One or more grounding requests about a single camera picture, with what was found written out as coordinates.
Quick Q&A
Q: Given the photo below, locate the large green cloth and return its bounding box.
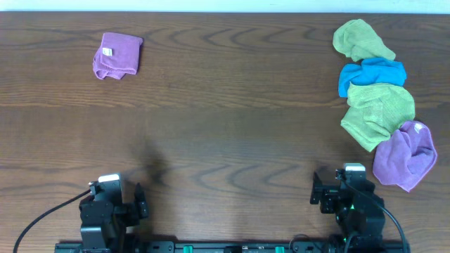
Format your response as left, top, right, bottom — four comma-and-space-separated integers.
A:
341, 83, 416, 152

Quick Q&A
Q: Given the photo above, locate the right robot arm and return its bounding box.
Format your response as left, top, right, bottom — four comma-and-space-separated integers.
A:
310, 169, 385, 252

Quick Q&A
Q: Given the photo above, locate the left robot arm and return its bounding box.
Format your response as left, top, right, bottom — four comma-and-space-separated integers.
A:
79, 180, 149, 252

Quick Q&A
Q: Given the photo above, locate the crumpled purple cloth right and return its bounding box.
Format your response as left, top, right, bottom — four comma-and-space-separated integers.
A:
373, 121, 437, 193

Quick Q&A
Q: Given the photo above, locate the blue cloth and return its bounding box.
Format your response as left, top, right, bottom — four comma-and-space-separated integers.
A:
338, 58, 407, 98

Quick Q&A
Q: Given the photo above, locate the folded purple cloth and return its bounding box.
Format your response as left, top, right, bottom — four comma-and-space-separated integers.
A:
93, 32, 143, 79

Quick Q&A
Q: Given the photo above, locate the crumpled green cloth top right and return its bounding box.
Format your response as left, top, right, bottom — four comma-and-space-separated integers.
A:
333, 19, 396, 62

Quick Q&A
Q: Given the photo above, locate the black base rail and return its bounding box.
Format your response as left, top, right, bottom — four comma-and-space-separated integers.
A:
53, 241, 404, 253

